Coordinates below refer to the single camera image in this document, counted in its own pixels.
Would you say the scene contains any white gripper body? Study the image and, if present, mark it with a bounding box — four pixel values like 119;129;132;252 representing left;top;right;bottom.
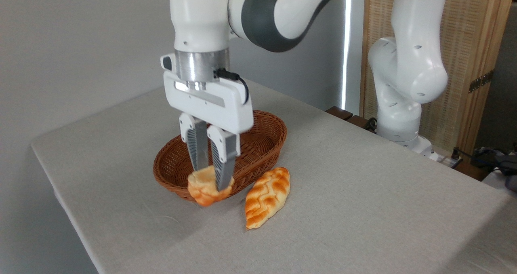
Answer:
160;53;255;135

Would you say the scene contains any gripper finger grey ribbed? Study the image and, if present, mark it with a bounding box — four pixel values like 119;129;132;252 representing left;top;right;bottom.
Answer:
206;125;242;192
179;112;211;172

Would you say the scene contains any small round bread roll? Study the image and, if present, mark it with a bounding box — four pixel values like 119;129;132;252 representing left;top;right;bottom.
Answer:
187;165;235;207

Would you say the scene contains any long braided bread loaf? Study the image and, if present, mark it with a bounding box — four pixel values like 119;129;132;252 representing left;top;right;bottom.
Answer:
245;167;291;230

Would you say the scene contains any brown wicker oval basket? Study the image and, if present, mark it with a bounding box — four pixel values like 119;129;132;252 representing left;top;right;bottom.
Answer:
153;110;288;204

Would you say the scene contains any dark brown wooden block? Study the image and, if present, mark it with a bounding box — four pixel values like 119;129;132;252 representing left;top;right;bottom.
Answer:
326;106;354;121
347;115;376;131

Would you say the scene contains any grey tablecloth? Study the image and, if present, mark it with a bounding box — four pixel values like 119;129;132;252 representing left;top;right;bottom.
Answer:
30;80;517;274

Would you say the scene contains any white power strip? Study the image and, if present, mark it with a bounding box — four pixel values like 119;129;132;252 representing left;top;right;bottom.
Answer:
428;151;463;169

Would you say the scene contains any dark metal screen hinge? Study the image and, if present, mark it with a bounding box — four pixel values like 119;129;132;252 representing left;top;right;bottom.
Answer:
469;70;494;93

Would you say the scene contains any wooden rattan folding screen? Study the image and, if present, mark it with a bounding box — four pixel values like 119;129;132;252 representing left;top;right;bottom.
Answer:
359;0;517;157

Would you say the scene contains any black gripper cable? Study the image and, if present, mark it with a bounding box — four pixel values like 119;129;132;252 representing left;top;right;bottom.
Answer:
214;68;250;105

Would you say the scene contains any black cable bundle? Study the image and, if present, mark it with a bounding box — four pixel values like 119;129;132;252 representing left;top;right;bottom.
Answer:
460;144;517;192

